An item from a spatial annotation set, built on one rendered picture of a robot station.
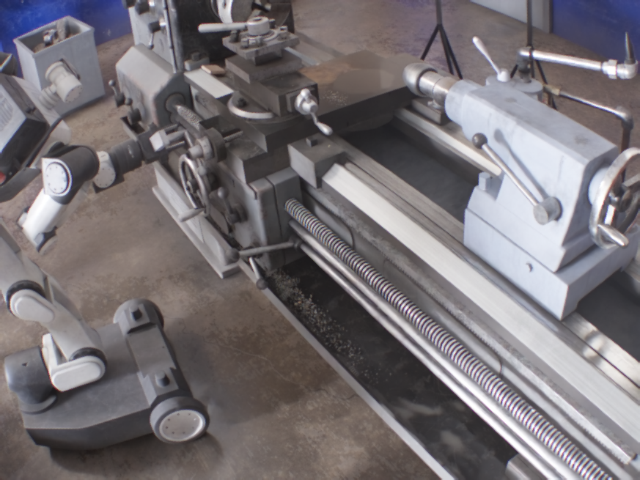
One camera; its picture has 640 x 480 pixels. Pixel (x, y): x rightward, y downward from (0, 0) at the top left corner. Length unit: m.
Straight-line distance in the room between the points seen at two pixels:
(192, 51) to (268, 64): 0.69
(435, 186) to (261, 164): 0.49
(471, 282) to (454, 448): 0.46
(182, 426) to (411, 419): 0.82
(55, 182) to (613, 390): 1.35
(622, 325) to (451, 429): 0.53
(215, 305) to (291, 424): 0.68
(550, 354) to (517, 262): 0.23
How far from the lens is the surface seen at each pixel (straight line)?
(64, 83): 1.80
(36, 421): 2.35
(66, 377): 2.26
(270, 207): 1.93
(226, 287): 2.83
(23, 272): 2.03
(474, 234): 1.55
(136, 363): 2.35
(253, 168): 1.91
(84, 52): 4.54
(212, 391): 2.45
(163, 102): 2.66
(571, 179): 1.35
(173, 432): 2.28
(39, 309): 2.06
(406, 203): 1.74
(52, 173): 1.69
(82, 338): 2.21
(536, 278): 1.44
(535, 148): 1.40
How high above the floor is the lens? 1.83
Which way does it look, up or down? 37 degrees down
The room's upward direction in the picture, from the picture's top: 7 degrees counter-clockwise
